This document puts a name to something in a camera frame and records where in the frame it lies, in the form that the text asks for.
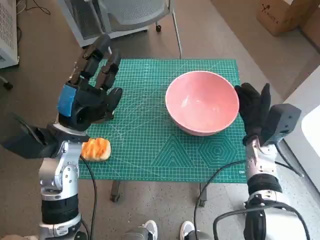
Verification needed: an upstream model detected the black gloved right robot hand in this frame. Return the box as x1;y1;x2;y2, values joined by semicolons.
234;82;272;146

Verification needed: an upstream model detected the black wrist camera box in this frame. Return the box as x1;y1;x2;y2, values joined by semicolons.
0;112;61;160
259;103;302;147

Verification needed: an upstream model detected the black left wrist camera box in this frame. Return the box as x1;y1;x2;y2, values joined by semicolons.
0;112;61;160

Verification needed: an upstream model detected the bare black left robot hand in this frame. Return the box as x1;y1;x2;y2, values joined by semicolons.
56;33;124;132

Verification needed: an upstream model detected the green cutting mat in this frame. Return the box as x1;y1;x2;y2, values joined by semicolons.
77;58;247;183

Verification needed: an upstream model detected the pink bowl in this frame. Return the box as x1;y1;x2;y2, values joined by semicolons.
164;70;240;137

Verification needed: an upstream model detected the white desk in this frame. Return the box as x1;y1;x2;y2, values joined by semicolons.
281;66;320;194

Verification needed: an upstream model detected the looped black right arm cable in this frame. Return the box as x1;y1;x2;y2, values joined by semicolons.
213;203;311;240

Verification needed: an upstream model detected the printed cardboard box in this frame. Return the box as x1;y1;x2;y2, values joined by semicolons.
256;0;320;37

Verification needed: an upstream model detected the black office chair base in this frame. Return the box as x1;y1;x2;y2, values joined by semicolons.
0;74;14;90

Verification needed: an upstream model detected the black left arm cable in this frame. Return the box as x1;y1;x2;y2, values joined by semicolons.
79;154;98;240

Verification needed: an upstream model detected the grey mesh chair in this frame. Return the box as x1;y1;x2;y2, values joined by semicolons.
97;0;183;60

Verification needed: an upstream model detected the long black right arm cable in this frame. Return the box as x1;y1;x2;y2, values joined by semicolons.
193;159;248;240

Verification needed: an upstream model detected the person's shoe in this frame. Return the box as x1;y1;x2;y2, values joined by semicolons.
180;220;196;240
138;219;159;240

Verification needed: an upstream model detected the plain cardboard box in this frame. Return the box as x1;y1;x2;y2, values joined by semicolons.
299;14;320;55

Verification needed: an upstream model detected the black floor cable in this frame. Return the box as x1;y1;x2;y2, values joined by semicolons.
31;0;51;15

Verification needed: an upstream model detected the table leg with caster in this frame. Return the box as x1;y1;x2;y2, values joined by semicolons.
110;180;121;203
198;182;208;207

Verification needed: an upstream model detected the person's left shoe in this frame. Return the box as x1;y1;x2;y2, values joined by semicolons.
138;219;159;240

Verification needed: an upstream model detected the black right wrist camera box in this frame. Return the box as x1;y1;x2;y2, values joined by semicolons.
259;103;302;147

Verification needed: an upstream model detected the person's right shoe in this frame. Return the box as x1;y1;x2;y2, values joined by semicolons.
180;220;196;240

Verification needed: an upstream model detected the white perforated appliance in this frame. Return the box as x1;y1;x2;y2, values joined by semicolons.
0;0;20;70

